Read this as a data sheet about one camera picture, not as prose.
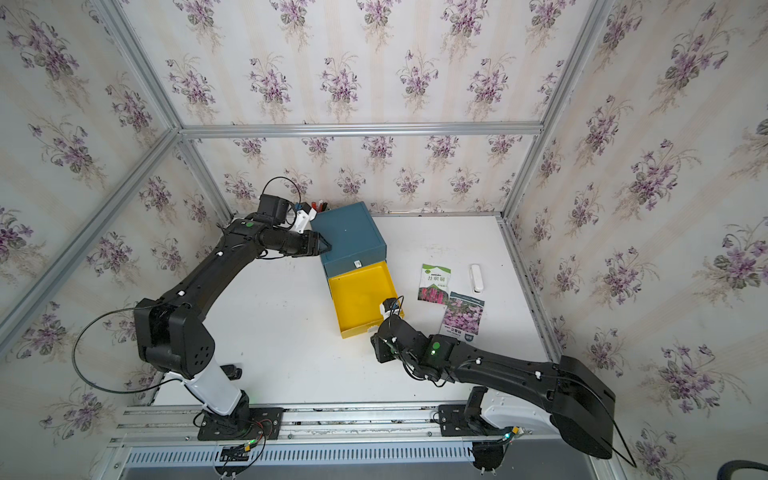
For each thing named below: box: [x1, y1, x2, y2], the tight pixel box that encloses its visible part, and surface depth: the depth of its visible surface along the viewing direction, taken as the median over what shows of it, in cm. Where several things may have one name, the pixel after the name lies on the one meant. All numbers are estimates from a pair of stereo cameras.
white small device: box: [469, 263, 484, 294], surface depth 100 cm
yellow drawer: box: [328, 260, 405, 339], surface depth 90 cm
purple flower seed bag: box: [439, 291, 485, 342], surface depth 93 cm
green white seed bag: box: [418, 264, 452, 305], surface depth 101 cm
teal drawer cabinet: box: [310, 201, 387, 279], surface depth 86 cm
